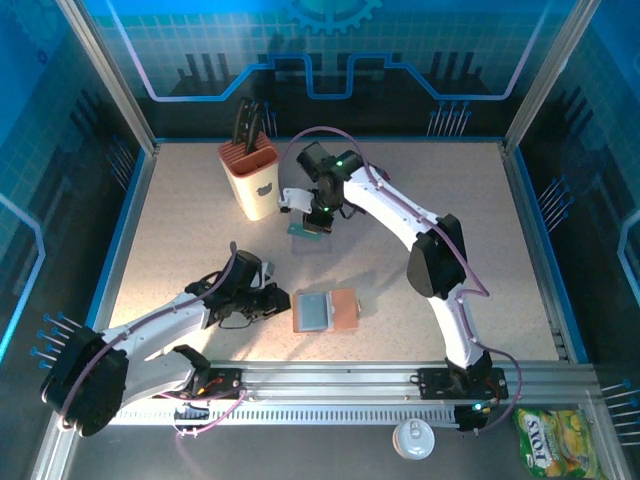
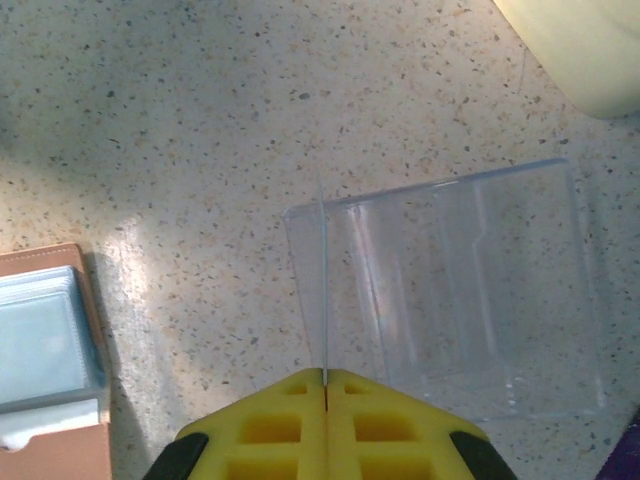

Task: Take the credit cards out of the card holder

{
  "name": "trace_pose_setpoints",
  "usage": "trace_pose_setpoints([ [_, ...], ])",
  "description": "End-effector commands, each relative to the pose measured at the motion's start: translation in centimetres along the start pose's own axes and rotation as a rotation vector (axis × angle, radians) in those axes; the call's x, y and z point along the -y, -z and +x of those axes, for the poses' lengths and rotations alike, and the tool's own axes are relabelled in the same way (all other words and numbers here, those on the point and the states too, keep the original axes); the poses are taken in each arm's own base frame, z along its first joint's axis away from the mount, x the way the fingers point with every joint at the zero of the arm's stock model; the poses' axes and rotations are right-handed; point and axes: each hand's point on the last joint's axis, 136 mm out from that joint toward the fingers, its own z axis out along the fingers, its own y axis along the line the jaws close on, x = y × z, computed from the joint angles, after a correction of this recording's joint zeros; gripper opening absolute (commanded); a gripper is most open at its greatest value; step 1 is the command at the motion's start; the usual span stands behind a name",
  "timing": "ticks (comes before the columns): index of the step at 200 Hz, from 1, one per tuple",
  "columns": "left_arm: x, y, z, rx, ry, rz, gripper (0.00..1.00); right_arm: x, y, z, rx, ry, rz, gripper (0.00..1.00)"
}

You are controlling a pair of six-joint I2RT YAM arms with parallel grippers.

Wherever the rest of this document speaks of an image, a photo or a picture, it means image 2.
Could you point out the beige knife block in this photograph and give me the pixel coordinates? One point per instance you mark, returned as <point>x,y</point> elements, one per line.
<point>590,50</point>

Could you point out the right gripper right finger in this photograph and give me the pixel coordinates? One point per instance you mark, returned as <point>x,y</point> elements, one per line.
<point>395,435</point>

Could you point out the purple candy bag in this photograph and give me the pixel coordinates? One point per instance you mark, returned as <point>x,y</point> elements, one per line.
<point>625,455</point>

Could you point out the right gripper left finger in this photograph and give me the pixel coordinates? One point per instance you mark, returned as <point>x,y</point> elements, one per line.
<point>260,435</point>

